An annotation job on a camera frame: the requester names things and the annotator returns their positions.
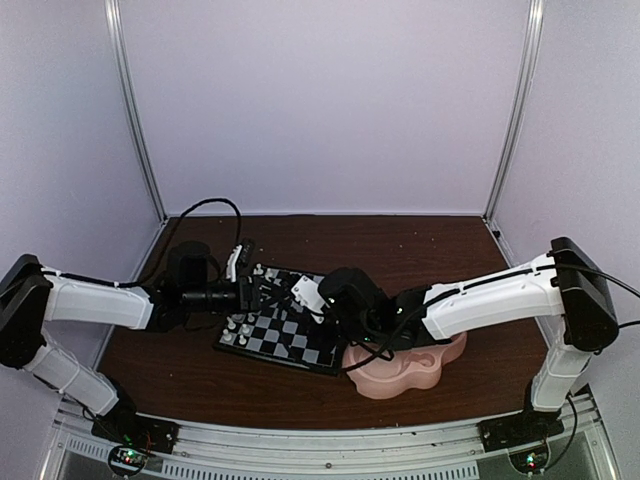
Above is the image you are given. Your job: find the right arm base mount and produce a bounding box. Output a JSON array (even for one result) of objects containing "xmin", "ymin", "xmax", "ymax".
[{"xmin": 478, "ymin": 411, "xmax": 564, "ymax": 452}]

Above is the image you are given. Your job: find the right aluminium frame post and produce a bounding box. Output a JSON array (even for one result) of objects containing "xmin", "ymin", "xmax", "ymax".
[{"xmin": 483, "ymin": 0, "xmax": 546, "ymax": 223}]

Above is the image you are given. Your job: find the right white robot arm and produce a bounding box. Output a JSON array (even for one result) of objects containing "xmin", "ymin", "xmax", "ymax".
[{"xmin": 308, "ymin": 237, "xmax": 619, "ymax": 442}]

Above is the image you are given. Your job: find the left aluminium frame post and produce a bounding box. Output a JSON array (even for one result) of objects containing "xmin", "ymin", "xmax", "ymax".
[{"xmin": 104, "ymin": 0, "xmax": 167, "ymax": 223}]

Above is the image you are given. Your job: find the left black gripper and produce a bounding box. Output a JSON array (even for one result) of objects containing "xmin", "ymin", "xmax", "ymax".
[{"xmin": 183, "ymin": 274, "xmax": 288, "ymax": 314}]

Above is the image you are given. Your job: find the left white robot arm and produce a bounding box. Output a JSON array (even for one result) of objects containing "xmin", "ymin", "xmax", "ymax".
[{"xmin": 1, "ymin": 239, "xmax": 261, "ymax": 444}]

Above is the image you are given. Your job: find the left black cable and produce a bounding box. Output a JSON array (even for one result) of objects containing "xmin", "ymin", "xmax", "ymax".
[{"xmin": 124, "ymin": 197, "xmax": 244, "ymax": 289}]

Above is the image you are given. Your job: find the front aluminium rail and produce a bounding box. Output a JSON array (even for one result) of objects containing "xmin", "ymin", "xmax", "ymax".
[{"xmin": 49, "ymin": 389, "xmax": 609, "ymax": 480}]

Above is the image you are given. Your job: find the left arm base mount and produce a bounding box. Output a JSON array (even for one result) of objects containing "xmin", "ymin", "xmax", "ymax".
[{"xmin": 91, "ymin": 415, "xmax": 179, "ymax": 454}]

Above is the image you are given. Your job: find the black and white chessboard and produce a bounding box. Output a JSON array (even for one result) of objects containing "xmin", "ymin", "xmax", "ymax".
[{"xmin": 213, "ymin": 264, "xmax": 346, "ymax": 376}]

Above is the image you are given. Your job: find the aluminium frame post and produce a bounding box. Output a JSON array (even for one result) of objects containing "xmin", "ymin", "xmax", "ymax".
[
  {"xmin": 483, "ymin": 0, "xmax": 546, "ymax": 223},
  {"xmin": 104, "ymin": 0, "xmax": 167, "ymax": 223}
]

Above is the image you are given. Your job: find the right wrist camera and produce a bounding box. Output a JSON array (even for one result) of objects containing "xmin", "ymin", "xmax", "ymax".
[{"xmin": 291, "ymin": 275, "xmax": 326, "ymax": 324}]

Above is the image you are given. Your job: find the pink double pet bowl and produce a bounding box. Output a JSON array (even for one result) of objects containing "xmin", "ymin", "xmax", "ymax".
[{"xmin": 347, "ymin": 333, "xmax": 467, "ymax": 400}]

